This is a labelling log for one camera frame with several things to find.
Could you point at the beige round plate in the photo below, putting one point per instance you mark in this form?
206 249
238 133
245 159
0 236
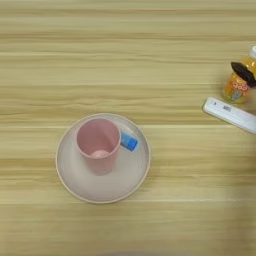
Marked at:
110 186

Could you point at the blue tube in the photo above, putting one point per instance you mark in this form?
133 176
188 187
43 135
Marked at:
130 142

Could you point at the white flat rectangular box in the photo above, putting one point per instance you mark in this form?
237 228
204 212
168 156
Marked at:
233 115

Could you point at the orange juice bottle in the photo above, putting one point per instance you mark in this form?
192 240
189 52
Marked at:
235 88

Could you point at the pink plastic cup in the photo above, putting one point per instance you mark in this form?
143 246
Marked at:
98 146

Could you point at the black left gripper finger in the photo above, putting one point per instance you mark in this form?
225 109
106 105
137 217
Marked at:
245 74

